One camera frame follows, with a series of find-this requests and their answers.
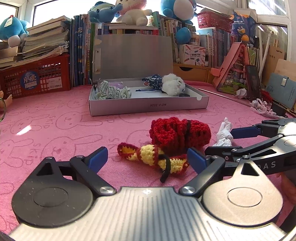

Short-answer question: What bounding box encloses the white paper origami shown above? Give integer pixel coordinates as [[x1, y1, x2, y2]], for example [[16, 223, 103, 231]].
[[235, 88, 247, 99]]

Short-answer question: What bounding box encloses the red plastic crate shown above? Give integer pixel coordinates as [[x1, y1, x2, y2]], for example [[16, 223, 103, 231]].
[[1, 54, 71, 98]]

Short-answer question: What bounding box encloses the mint green fabric scrunchie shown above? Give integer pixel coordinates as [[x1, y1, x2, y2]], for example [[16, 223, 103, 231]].
[[94, 80, 132, 100]]

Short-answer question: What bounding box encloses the row of blue books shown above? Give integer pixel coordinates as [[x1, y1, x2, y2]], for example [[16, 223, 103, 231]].
[[69, 14, 97, 88]]

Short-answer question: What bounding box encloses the black binder clip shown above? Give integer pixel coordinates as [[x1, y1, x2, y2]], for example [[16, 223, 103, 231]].
[[93, 79, 100, 89]]

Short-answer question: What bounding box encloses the red basket on books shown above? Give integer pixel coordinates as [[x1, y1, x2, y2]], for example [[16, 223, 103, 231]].
[[197, 11, 234, 33]]

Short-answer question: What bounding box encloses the white fluffy plush toy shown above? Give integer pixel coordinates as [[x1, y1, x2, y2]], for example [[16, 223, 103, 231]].
[[162, 73, 186, 96]]

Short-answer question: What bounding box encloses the blue plush toy left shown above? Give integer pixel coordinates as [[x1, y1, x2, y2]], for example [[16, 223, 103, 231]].
[[0, 15, 28, 48]]

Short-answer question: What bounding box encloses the small doll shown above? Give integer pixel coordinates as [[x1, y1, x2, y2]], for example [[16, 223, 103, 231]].
[[0, 90, 13, 108]]

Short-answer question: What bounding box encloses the large blue white plush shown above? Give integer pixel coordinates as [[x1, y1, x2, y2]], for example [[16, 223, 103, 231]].
[[161, 0, 197, 23]]

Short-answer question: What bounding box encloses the blue white floral pouch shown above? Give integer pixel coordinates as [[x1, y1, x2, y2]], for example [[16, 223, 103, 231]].
[[136, 74, 163, 93]]

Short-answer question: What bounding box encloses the black phone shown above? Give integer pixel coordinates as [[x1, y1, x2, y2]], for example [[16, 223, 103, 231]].
[[245, 65, 261, 101]]

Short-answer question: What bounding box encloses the silver open cardboard box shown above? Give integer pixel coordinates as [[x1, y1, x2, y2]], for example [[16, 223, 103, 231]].
[[89, 34, 209, 116]]

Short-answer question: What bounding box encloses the blue plush elephant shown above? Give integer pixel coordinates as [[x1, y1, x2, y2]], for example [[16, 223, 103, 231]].
[[88, 1, 123, 23]]

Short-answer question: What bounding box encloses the metal straw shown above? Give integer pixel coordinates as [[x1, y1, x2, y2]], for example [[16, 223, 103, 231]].
[[198, 87, 251, 107]]

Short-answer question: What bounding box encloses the red crochet pouch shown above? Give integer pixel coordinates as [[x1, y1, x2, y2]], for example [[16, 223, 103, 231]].
[[149, 117, 211, 156]]

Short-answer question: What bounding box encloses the white pink bunny plush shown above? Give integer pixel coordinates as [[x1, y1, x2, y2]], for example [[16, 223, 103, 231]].
[[116, 0, 152, 26]]

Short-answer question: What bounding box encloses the teal notebook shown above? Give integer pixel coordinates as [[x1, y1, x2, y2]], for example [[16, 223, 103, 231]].
[[266, 73, 296, 109]]

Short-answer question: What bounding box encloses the wooden drawer shelf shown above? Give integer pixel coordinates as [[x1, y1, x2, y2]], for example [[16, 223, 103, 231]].
[[173, 63, 214, 83]]

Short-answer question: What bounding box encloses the blue cardboard box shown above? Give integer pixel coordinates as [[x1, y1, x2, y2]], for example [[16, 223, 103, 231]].
[[230, 9, 257, 44]]

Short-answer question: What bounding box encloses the purple plush toy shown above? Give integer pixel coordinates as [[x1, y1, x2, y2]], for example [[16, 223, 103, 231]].
[[109, 82, 124, 89]]

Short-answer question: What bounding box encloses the white crumpled tissue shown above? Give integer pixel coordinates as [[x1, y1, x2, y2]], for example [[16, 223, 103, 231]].
[[213, 117, 233, 147]]

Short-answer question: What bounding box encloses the white braided cord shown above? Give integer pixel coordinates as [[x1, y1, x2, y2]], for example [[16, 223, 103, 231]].
[[249, 98, 284, 120]]

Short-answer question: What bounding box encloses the black round puck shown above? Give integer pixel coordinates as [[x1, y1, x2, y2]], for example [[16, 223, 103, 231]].
[[179, 93, 190, 97]]

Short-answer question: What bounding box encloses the person's right hand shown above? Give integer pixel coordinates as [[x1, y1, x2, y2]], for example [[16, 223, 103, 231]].
[[280, 173, 296, 205]]

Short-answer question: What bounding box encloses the row of colourful books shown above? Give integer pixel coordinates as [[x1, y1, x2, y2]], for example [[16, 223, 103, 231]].
[[97, 11, 236, 68]]

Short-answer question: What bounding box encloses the yellow red crochet piece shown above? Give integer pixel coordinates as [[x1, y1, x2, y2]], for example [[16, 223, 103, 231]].
[[117, 142, 190, 183]]

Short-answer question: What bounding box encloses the glass mug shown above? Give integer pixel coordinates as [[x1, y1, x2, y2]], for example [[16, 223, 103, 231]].
[[0, 98, 6, 122]]

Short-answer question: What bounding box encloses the pink house-shaped toy case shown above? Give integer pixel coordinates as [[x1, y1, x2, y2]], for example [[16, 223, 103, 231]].
[[211, 42, 249, 95]]

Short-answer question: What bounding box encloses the stack of books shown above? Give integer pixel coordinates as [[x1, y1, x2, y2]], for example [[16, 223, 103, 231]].
[[1, 16, 71, 69]]

